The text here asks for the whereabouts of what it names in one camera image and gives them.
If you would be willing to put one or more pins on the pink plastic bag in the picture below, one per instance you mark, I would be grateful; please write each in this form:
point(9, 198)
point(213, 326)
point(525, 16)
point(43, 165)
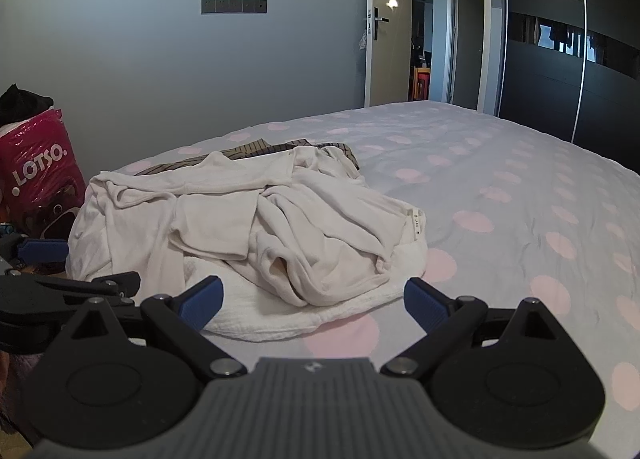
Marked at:
point(35, 159)

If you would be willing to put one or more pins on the hallway door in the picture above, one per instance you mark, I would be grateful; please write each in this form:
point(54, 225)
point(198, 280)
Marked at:
point(467, 39)

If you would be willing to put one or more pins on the grey wall switch panel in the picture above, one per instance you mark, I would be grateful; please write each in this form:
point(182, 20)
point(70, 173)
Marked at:
point(234, 6)

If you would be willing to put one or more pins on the brown striped garment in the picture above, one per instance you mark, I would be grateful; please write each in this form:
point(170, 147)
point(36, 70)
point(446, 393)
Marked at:
point(245, 149)

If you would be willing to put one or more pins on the bed with pink-dotted sheet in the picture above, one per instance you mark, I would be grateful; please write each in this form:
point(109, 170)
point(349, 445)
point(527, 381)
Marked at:
point(500, 189)

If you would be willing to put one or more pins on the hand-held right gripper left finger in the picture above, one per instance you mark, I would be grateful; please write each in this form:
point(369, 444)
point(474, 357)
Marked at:
point(202, 301)

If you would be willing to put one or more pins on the white door frame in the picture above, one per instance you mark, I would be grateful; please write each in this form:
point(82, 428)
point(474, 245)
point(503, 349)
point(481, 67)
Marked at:
point(492, 39)

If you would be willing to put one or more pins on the white muslin cloth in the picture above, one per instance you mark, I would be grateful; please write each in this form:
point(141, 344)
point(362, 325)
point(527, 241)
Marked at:
point(350, 311)

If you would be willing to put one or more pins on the hanging key tag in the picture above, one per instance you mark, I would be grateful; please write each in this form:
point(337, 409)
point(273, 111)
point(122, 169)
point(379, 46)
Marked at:
point(362, 41)

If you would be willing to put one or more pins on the dark wardrobe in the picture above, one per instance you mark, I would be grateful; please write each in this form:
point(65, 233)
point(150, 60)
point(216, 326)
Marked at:
point(540, 89)

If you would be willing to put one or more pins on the cream white shirt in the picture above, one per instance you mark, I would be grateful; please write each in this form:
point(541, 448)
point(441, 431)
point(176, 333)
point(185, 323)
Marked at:
point(325, 239)

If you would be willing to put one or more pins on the cream room door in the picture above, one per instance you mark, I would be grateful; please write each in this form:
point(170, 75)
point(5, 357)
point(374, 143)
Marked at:
point(390, 64)

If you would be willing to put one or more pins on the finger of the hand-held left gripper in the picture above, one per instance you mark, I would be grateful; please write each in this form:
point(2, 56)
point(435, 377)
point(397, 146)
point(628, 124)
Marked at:
point(50, 294)
point(45, 250)

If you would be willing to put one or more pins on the black cloth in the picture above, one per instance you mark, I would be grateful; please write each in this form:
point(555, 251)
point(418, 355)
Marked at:
point(20, 101)

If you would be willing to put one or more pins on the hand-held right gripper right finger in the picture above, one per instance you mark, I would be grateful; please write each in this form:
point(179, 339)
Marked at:
point(422, 304)

